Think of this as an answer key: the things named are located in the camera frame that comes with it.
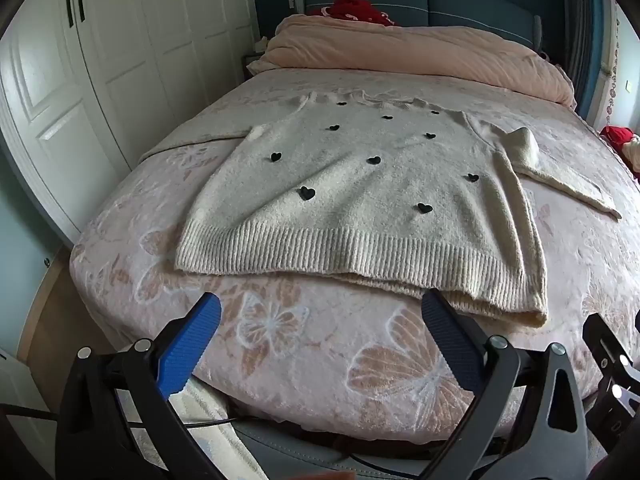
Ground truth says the grey curtain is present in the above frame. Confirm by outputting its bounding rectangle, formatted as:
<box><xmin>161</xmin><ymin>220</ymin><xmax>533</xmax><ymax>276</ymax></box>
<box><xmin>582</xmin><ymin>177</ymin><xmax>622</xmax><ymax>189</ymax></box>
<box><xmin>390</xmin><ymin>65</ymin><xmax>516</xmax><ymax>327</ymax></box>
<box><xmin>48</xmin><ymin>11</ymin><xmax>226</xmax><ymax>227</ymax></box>
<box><xmin>557</xmin><ymin>0</ymin><xmax>603</xmax><ymax>111</ymax></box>

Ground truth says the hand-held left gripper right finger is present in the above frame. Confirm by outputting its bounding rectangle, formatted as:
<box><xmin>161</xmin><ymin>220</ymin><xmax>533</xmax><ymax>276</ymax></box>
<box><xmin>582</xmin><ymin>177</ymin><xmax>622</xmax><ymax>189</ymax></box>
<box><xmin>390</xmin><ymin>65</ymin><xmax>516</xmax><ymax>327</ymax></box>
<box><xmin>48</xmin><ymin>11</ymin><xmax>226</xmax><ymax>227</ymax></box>
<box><xmin>420</xmin><ymin>287</ymin><xmax>592</xmax><ymax>480</ymax></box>

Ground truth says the red cloth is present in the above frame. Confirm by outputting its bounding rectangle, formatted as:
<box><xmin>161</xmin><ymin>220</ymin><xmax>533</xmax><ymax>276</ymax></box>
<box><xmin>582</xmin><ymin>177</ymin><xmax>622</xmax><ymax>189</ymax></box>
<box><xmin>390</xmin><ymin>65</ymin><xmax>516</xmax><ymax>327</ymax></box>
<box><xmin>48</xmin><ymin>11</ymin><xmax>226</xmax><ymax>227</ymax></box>
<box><xmin>307</xmin><ymin>0</ymin><xmax>396</xmax><ymax>27</ymax></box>

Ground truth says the grey bed base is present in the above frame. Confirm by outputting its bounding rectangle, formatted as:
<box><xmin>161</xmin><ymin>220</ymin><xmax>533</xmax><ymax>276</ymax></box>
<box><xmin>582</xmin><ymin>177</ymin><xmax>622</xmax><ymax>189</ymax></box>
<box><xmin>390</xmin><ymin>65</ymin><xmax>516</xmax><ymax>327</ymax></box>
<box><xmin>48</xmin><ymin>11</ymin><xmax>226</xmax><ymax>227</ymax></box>
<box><xmin>232</xmin><ymin>417</ymin><xmax>451</xmax><ymax>468</ymax></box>

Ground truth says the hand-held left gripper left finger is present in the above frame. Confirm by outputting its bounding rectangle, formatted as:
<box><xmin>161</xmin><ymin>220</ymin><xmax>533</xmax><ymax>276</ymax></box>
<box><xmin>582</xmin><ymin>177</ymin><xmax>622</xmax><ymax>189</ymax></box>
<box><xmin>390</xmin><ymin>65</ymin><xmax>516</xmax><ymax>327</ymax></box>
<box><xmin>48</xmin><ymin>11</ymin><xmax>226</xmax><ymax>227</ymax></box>
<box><xmin>55</xmin><ymin>292</ymin><xmax>226</xmax><ymax>480</ymax></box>

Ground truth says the pink butterfly-print bedspread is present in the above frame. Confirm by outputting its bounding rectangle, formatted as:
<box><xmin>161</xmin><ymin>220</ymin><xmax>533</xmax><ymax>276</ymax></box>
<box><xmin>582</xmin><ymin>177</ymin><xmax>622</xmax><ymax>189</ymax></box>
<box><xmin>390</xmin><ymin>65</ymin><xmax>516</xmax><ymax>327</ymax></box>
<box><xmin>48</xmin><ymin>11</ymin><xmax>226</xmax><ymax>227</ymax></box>
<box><xmin>70</xmin><ymin>67</ymin><xmax>640</xmax><ymax>436</ymax></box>

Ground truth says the cream sweater with black hearts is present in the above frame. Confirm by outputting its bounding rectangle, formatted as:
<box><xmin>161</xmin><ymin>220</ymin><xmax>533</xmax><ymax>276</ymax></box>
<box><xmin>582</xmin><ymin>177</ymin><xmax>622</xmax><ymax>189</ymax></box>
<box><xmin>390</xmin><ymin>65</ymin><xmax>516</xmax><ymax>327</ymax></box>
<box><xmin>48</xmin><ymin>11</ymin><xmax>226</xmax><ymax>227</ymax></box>
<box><xmin>142</xmin><ymin>89</ymin><xmax>622</xmax><ymax>328</ymax></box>

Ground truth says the pink duvet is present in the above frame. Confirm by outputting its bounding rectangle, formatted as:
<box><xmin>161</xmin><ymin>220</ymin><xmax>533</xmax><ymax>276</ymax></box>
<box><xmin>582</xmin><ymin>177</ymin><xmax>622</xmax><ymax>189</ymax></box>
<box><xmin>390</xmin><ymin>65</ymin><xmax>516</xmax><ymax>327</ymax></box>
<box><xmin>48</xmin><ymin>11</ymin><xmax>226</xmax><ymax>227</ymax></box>
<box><xmin>247</xmin><ymin>14</ymin><xmax>576</xmax><ymax>108</ymax></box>

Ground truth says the white wardrobe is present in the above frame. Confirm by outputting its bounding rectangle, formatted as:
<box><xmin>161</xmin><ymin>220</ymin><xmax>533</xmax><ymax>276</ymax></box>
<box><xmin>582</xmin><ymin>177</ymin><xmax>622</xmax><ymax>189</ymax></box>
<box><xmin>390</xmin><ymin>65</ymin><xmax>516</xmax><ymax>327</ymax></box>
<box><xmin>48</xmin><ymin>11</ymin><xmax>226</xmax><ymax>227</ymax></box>
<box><xmin>0</xmin><ymin>0</ymin><xmax>261</xmax><ymax>248</ymax></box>

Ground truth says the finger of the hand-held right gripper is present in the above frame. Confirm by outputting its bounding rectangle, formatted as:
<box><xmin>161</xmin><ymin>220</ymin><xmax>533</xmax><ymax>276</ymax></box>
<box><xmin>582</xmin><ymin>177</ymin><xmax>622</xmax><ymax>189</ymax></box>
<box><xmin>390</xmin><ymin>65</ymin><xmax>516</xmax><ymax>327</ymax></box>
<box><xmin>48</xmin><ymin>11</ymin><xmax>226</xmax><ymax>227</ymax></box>
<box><xmin>582</xmin><ymin>312</ymin><xmax>634</xmax><ymax>377</ymax></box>

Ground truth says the red plush toy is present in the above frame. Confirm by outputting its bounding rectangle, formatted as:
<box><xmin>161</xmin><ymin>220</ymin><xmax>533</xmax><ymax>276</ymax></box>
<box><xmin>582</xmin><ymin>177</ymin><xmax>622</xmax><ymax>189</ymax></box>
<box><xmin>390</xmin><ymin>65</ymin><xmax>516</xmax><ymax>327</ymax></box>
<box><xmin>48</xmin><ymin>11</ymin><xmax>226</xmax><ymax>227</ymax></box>
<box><xmin>600</xmin><ymin>125</ymin><xmax>638</xmax><ymax>161</ymax></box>

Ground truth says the black cable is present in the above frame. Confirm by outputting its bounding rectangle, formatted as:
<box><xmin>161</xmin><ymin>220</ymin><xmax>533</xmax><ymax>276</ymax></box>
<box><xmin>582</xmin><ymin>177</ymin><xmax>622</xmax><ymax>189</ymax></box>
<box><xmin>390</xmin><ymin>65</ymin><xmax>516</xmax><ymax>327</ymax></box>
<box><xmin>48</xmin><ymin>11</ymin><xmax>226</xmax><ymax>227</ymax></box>
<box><xmin>127</xmin><ymin>410</ymin><xmax>501</xmax><ymax>467</ymax></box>

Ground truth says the dark nightstand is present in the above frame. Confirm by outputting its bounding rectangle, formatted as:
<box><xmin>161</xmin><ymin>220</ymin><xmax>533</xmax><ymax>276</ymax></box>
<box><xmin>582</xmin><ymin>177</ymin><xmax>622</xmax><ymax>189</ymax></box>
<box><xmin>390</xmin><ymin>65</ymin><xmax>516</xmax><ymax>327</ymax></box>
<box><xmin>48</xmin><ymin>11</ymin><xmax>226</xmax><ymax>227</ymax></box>
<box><xmin>240</xmin><ymin>52</ymin><xmax>266</xmax><ymax>81</ymax></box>

